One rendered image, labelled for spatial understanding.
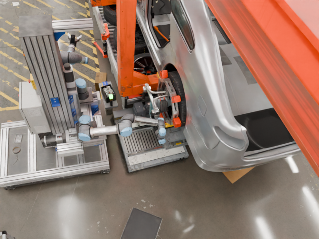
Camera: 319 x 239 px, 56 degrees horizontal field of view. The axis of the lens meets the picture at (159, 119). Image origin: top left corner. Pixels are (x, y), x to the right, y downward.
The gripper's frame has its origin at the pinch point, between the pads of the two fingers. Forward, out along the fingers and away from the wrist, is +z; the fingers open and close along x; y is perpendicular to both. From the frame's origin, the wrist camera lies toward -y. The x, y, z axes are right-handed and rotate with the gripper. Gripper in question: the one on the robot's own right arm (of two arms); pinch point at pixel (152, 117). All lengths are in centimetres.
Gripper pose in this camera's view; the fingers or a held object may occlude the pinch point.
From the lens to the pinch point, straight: 343.0
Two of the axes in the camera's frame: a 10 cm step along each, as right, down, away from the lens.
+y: 1.1, -5.6, -8.2
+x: -9.4, 2.1, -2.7
